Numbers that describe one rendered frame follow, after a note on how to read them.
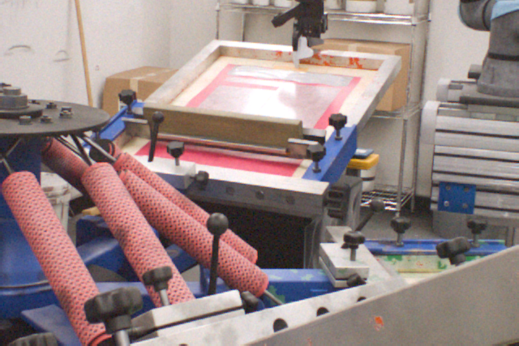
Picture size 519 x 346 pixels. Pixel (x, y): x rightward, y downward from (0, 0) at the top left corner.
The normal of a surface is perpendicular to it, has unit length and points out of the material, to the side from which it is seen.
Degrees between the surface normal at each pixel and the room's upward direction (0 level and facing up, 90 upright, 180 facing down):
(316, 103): 17
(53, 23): 90
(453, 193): 90
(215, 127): 107
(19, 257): 63
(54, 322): 0
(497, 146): 90
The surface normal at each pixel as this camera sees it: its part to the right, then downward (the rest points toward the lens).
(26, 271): 0.48, -0.27
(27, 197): -0.04, -0.62
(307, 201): -0.37, 0.45
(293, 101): -0.06, -0.88
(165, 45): 0.93, 0.12
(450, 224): -0.66, 0.18
